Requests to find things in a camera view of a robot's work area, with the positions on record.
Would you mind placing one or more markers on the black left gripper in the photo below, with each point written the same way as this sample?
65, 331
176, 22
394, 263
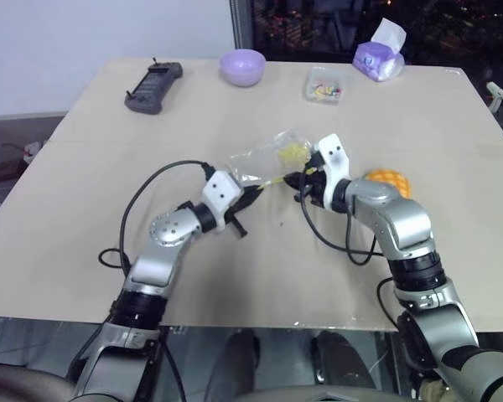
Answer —
236, 208

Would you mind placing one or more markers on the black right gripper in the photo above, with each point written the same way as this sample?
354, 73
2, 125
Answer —
316, 184

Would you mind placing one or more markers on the pale yellow snack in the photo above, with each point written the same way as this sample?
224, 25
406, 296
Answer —
292, 152

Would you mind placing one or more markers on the clear plastic zip bag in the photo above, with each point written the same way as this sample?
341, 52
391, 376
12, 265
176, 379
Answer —
255, 161

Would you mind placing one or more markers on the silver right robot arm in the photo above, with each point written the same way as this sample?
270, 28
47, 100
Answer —
406, 222

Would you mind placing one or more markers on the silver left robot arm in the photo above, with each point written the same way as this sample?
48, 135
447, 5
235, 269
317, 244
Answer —
159, 255

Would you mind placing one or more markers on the orange snack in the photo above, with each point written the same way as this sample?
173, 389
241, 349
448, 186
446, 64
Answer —
396, 180

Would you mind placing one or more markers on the clear box with colourful bits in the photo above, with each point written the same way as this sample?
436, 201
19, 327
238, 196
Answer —
325, 86

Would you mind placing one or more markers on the purple bowl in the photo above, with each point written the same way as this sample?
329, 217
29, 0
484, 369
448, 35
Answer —
242, 67

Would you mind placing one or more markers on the purple tissue pack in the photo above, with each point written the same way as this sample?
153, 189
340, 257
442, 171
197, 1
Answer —
377, 58

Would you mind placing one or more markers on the black handheld remote controller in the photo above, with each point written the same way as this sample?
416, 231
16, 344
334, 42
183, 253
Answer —
153, 86

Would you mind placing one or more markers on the dark rounded shape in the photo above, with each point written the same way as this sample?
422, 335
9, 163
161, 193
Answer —
339, 362

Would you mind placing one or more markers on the white glue gun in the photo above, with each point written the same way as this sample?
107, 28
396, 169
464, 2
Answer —
496, 94

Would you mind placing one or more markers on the red and white floor clutter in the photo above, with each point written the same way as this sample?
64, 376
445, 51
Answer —
31, 151

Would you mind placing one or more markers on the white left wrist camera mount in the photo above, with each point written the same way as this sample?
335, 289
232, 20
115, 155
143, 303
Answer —
220, 192

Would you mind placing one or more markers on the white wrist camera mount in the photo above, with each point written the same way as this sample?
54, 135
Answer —
334, 159
220, 192

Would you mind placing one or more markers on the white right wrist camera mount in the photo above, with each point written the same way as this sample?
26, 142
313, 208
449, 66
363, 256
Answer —
334, 159

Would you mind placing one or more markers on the grey window frame post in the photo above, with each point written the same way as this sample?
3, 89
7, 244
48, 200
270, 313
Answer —
241, 23

